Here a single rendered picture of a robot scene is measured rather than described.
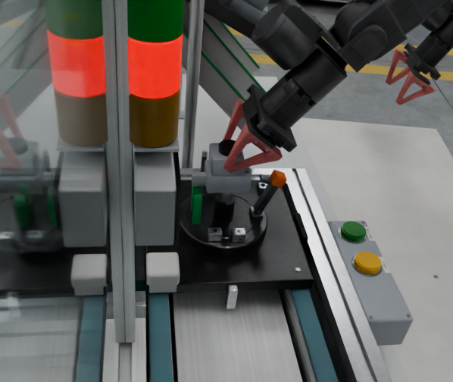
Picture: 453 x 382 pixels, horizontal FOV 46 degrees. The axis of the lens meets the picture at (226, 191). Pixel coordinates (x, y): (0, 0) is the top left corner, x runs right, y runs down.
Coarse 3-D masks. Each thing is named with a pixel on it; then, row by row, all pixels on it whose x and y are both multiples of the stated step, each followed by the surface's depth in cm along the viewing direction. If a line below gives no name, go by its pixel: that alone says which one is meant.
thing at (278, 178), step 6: (270, 174) 81; (276, 174) 79; (282, 174) 80; (264, 180) 80; (270, 180) 80; (276, 180) 80; (282, 180) 80; (270, 186) 81; (276, 186) 81; (282, 186) 80; (264, 192) 82; (270, 192) 81; (264, 198) 82; (270, 198) 82; (258, 204) 83; (264, 204) 83; (258, 210) 83
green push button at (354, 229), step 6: (348, 222) 88; (354, 222) 88; (342, 228) 87; (348, 228) 87; (354, 228) 87; (360, 228) 87; (342, 234) 87; (348, 234) 86; (354, 234) 86; (360, 234) 86; (354, 240) 86; (360, 240) 86
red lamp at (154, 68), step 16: (128, 48) 44; (144, 48) 43; (160, 48) 43; (176, 48) 44; (128, 64) 44; (144, 64) 44; (160, 64) 44; (176, 64) 45; (144, 80) 45; (160, 80) 45; (176, 80) 46; (144, 96) 46; (160, 96) 46
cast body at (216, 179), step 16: (224, 144) 76; (208, 160) 79; (224, 160) 75; (240, 160) 75; (192, 176) 78; (208, 176) 76; (224, 176) 76; (240, 176) 77; (208, 192) 78; (224, 192) 78
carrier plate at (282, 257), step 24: (240, 192) 92; (288, 216) 88; (264, 240) 83; (288, 240) 84; (192, 264) 78; (216, 264) 78; (240, 264) 79; (264, 264) 79; (288, 264) 80; (192, 288) 76; (216, 288) 76; (240, 288) 77; (264, 288) 78; (288, 288) 78
